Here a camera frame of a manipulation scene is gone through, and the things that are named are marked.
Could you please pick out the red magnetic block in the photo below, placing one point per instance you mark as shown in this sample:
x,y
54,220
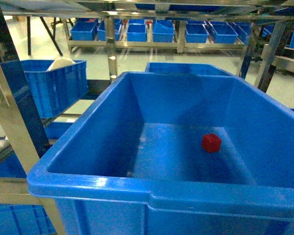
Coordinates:
x,y
211,143

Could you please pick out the blue bin with white item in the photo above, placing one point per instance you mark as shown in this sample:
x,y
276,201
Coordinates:
x,y
53,91

